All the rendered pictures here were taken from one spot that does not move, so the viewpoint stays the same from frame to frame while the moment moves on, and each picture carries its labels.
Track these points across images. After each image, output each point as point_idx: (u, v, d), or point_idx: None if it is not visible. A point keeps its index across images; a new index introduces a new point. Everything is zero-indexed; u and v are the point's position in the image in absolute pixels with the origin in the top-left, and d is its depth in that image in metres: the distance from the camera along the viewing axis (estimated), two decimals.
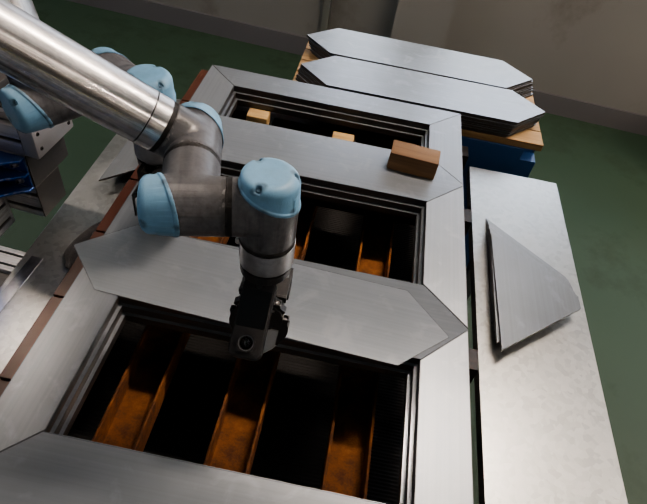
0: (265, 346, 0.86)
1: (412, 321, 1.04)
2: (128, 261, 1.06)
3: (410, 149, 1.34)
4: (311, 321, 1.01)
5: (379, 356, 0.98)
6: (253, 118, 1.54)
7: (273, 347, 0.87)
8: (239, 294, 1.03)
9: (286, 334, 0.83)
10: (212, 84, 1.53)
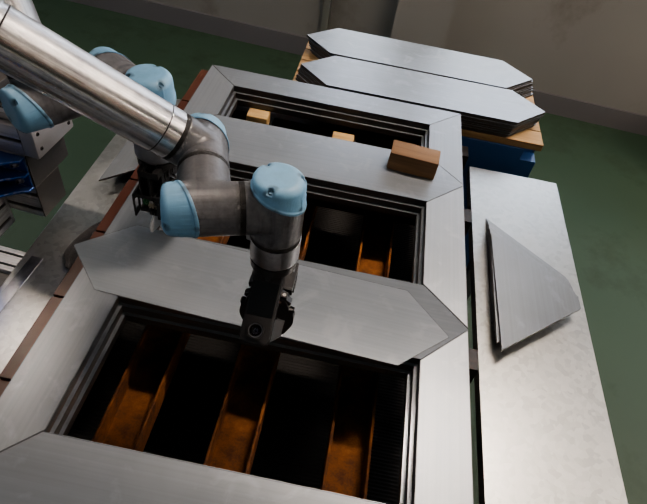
0: (272, 335, 0.94)
1: (412, 321, 1.04)
2: (128, 261, 1.06)
3: (410, 149, 1.34)
4: (311, 321, 1.01)
5: (379, 356, 0.98)
6: (253, 118, 1.54)
7: (279, 336, 0.94)
8: (239, 294, 1.03)
9: (291, 324, 0.90)
10: (212, 84, 1.53)
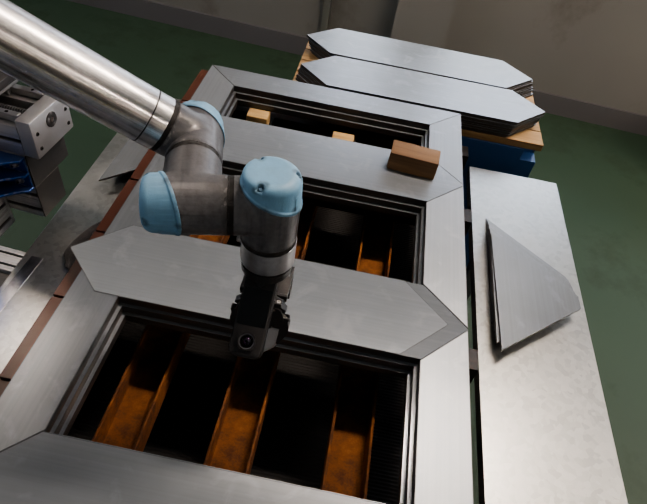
0: (265, 345, 0.86)
1: (411, 310, 1.06)
2: (126, 261, 1.05)
3: (410, 149, 1.34)
4: (312, 315, 1.02)
5: (381, 346, 0.99)
6: (253, 118, 1.54)
7: (273, 346, 0.87)
8: (239, 290, 1.04)
9: (287, 333, 0.83)
10: (212, 84, 1.53)
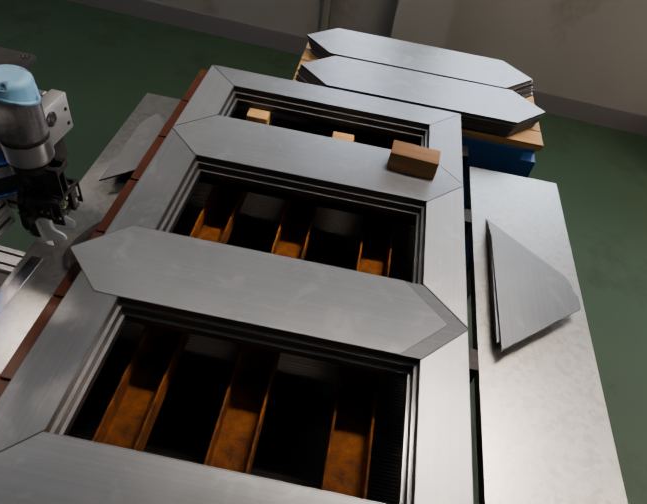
0: None
1: (411, 310, 1.06)
2: (126, 261, 1.05)
3: (410, 149, 1.34)
4: (312, 315, 1.02)
5: (381, 346, 0.99)
6: (253, 118, 1.54)
7: (36, 237, 1.02)
8: (239, 290, 1.04)
9: (23, 226, 0.98)
10: (212, 84, 1.53)
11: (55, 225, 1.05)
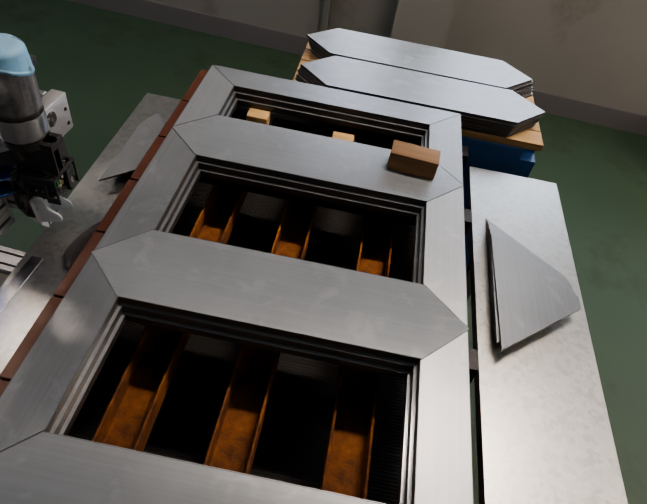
0: None
1: (432, 315, 1.06)
2: (147, 266, 1.05)
3: (410, 149, 1.34)
4: (334, 319, 1.02)
5: (404, 351, 0.99)
6: (253, 118, 1.54)
7: (30, 218, 0.99)
8: (260, 294, 1.04)
9: (17, 206, 0.95)
10: (212, 84, 1.53)
11: (50, 206, 1.02)
